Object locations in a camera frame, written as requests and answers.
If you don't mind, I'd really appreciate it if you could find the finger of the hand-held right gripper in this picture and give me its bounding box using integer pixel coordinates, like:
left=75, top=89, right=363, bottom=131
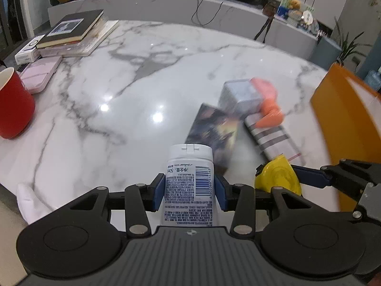
left=290, top=158, right=381, bottom=192

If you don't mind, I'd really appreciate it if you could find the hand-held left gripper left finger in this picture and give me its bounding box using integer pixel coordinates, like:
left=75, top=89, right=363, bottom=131
left=60, top=173, right=166, bottom=239

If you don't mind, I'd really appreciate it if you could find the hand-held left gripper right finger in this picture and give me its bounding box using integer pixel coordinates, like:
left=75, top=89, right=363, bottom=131
left=215, top=173, right=316, bottom=239

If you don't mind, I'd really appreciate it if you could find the white tube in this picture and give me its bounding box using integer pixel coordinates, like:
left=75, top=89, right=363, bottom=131
left=162, top=144, right=215, bottom=228

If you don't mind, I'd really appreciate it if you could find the yellow plastic case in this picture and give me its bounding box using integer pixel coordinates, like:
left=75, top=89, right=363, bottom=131
left=254, top=154, right=302, bottom=196

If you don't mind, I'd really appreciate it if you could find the plaid case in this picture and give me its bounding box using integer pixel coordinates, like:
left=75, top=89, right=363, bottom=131
left=244, top=115, right=294, bottom=160

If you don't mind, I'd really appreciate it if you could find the dark printed box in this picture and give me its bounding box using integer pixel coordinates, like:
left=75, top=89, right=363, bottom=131
left=185, top=103, right=242, bottom=175

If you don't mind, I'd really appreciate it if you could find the orange cardboard box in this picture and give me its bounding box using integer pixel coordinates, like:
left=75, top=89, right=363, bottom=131
left=310, top=62, right=381, bottom=212

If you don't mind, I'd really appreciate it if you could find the pink bottle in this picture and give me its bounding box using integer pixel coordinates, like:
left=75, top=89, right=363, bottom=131
left=249, top=77, right=285, bottom=128

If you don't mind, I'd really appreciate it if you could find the grey square box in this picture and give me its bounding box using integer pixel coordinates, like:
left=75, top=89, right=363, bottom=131
left=219, top=79, right=265, bottom=117

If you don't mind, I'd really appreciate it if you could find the white cloth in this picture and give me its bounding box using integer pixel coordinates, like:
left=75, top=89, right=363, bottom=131
left=16, top=183, right=52, bottom=225

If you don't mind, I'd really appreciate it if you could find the broad-leaved potted plant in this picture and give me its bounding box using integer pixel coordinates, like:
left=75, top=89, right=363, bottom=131
left=333, top=18, right=372, bottom=64

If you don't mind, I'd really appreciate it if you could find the large thin book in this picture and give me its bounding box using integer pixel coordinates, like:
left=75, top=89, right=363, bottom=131
left=39, top=20, right=120, bottom=57

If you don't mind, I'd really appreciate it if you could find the picture calendar board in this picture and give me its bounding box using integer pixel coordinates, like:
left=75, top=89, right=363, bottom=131
left=275, top=0, right=314, bottom=26

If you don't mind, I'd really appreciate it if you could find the pink case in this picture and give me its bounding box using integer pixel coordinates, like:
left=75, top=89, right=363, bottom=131
left=18, top=56, right=63, bottom=94

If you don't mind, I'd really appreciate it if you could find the red cup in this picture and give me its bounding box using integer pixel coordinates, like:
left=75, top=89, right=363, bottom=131
left=0, top=67, right=36, bottom=140

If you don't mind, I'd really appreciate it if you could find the black book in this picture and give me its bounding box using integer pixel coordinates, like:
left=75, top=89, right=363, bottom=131
left=36, top=9, right=105, bottom=49

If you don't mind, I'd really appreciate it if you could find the small white box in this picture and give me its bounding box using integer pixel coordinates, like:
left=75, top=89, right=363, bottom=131
left=14, top=35, right=45, bottom=64

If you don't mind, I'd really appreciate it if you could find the brown camera bag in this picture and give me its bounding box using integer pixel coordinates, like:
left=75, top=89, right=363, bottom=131
left=254, top=1, right=276, bottom=44

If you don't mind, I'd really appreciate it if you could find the black cable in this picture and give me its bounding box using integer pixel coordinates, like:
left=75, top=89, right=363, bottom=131
left=191, top=0, right=224, bottom=27

